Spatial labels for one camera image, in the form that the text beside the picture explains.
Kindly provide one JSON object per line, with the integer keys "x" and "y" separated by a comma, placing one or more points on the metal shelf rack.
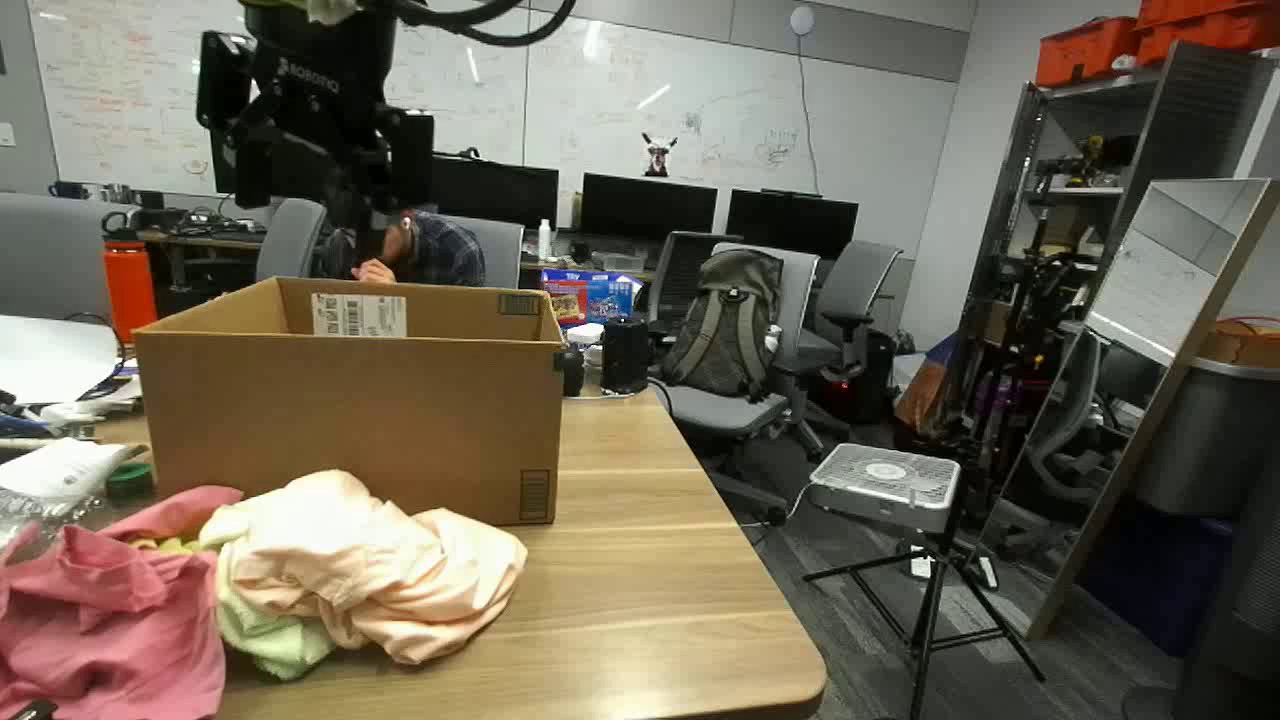
{"x": 1084, "y": 90}

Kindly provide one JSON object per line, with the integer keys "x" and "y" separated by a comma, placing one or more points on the gray office chair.
{"x": 853, "y": 285}
{"x": 721, "y": 410}
{"x": 506, "y": 249}
{"x": 290, "y": 241}

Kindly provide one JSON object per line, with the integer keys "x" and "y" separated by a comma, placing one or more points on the clear plastic bag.
{"x": 55, "y": 479}

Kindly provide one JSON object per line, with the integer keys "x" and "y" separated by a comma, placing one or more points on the large gray chair back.
{"x": 44, "y": 254}

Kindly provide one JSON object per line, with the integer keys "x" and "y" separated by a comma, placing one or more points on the brown cardboard box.
{"x": 345, "y": 424}

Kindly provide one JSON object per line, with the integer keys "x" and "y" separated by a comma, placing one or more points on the green tape roll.
{"x": 131, "y": 475}

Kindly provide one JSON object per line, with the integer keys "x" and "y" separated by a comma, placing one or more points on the orange storage bin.
{"x": 1084, "y": 50}
{"x": 1207, "y": 32}

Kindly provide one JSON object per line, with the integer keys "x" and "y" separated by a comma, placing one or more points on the round white wall sensor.
{"x": 802, "y": 20}

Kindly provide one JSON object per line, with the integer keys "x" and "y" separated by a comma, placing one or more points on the black mesh office chair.
{"x": 682, "y": 274}

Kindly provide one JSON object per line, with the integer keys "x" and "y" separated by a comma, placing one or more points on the cluttered dark desk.
{"x": 201, "y": 246}

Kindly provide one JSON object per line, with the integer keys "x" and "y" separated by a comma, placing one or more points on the wall whiteboard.
{"x": 602, "y": 105}

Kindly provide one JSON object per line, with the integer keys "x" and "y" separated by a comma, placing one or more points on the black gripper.
{"x": 312, "y": 95}

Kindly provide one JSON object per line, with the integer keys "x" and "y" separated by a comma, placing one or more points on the black computer monitor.
{"x": 794, "y": 227}
{"x": 493, "y": 193}
{"x": 646, "y": 206}
{"x": 228, "y": 166}

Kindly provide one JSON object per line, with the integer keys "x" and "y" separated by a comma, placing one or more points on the peach cloth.
{"x": 385, "y": 575}

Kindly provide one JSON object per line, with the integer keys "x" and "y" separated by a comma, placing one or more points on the dark blue bin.
{"x": 1154, "y": 580}

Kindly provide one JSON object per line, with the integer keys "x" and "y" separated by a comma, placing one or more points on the white paper sheet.
{"x": 55, "y": 356}

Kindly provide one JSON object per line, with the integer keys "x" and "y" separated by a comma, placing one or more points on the white plastic floor box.
{"x": 880, "y": 480}

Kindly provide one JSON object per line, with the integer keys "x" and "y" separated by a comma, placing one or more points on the orange brown floor bag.
{"x": 923, "y": 386}

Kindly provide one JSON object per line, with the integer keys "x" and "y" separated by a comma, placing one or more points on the orange item on bin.
{"x": 1241, "y": 341}

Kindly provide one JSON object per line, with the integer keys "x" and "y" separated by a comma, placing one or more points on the seated person in plaid shirt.
{"x": 442, "y": 246}

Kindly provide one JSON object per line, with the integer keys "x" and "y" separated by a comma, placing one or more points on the small wall figurine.
{"x": 656, "y": 155}

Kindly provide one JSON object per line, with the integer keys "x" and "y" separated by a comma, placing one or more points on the blue product box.
{"x": 595, "y": 297}

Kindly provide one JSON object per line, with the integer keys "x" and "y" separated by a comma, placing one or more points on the black cup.
{"x": 624, "y": 356}

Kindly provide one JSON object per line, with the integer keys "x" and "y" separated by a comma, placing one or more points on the pink shirt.
{"x": 105, "y": 625}

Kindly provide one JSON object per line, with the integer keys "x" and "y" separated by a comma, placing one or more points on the black tripod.
{"x": 928, "y": 615}

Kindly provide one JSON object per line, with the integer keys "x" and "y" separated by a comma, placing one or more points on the light green cloth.
{"x": 275, "y": 642}

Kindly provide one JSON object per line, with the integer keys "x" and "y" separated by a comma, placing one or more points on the gray green backpack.
{"x": 727, "y": 333}

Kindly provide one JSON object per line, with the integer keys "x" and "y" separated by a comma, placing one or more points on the orange cylinder bottle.
{"x": 131, "y": 285}

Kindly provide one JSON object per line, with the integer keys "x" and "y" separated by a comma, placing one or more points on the gray trash bin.
{"x": 1202, "y": 442}

